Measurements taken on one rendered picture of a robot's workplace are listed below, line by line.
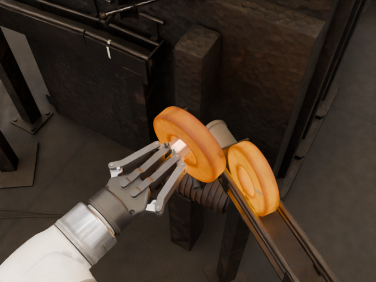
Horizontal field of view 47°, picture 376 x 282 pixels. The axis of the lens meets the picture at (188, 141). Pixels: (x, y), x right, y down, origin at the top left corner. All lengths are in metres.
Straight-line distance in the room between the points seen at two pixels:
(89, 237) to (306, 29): 0.59
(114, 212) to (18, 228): 1.05
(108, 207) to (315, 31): 0.55
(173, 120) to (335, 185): 1.14
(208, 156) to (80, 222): 0.23
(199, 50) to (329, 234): 0.94
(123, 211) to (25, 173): 1.15
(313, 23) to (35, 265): 0.70
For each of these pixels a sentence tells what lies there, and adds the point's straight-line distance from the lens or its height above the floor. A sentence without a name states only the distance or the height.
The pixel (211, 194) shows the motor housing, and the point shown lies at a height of 0.51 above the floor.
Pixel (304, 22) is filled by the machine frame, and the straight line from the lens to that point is 0.97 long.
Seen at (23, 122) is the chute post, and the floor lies 0.01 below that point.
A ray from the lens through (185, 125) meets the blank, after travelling 0.72.
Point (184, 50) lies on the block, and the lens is 0.98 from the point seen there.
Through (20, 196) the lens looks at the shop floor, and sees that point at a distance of 1.78.
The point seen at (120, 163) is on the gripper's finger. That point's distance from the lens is 0.75.
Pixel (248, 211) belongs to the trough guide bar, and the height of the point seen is 0.69.
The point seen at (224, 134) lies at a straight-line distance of 0.96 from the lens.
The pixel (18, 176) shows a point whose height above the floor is 0.01.
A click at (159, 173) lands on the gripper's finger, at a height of 0.85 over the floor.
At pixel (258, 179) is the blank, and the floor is 0.77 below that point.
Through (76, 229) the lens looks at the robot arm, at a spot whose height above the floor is 0.88.
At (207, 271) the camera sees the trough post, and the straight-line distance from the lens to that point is 1.54.
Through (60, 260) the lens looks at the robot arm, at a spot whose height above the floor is 0.88.
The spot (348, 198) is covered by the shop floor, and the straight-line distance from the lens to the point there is 1.76.
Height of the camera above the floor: 1.48
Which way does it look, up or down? 56 degrees down
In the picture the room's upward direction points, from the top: straight up
